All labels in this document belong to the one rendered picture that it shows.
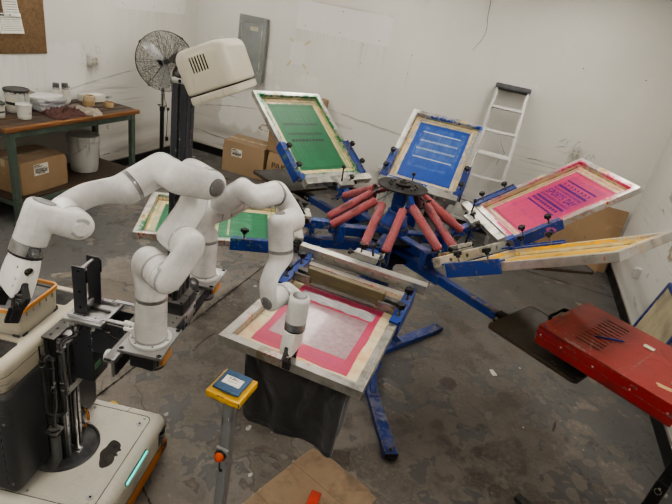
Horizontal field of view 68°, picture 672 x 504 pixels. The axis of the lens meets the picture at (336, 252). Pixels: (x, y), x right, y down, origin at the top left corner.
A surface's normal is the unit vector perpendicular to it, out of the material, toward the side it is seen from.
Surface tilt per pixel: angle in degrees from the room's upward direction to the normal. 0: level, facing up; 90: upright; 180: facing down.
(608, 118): 90
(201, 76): 90
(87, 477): 0
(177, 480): 0
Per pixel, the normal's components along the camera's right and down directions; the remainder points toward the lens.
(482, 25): -0.36, 0.35
